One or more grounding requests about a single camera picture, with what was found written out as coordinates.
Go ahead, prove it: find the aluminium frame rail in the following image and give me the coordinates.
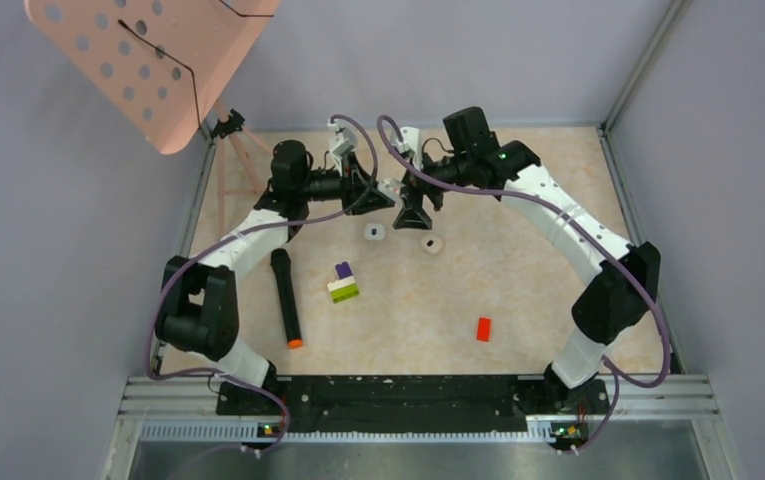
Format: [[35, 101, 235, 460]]
[[102, 374, 743, 479]]

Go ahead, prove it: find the pink perforated music stand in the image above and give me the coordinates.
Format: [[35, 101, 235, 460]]
[[24, 0, 291, 233]]

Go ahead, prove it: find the beige earbud case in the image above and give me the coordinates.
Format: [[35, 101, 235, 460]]
[[420, 234, 444, 255]]

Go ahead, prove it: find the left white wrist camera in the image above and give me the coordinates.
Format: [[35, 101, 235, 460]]
[[327, 120, 357, 174]]

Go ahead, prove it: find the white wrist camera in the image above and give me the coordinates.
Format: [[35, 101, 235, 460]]
[[327, 120, 357, 174], [389, 126, 423, 170]]

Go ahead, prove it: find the purple cable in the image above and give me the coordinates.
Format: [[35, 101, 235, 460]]
[[144, 114, 380, 458], [375, 114, 673, 456]]

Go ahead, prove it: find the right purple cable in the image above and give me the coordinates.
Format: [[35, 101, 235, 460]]
[[375, 114, 673, 456]]

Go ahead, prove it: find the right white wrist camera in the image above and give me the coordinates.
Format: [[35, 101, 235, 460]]
[[389, 126, 423, 170]]

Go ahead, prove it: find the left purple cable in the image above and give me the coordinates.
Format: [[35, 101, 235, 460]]
[[144, 114, 380, 458]]

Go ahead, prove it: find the black marker orange cap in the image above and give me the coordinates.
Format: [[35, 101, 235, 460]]
[[270, 248, 303, 349]]

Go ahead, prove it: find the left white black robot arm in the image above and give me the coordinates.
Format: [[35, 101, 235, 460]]
[[154, 139, 393, 414]]

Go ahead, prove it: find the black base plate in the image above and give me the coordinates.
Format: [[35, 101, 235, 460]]
[[216, 375, 608, 434]]

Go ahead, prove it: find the white earbud case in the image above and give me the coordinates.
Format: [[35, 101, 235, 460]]
[[379, 178, 403, 198], [363, 222, 386, 241]]

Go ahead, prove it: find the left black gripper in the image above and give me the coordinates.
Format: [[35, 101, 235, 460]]
[[297, 151, 394, 215]]

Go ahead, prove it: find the red toy brick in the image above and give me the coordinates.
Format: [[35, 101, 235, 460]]
[[476, 317, 492, 342]]

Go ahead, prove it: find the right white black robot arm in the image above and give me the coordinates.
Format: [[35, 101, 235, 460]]
[[377, 106, 661, 412]]

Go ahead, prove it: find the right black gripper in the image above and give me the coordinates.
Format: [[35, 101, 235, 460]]
[[393, 148, 472, 231]]

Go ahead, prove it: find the purple white green block stack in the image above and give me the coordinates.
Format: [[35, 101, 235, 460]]
[[327, 261, 360, 304]]

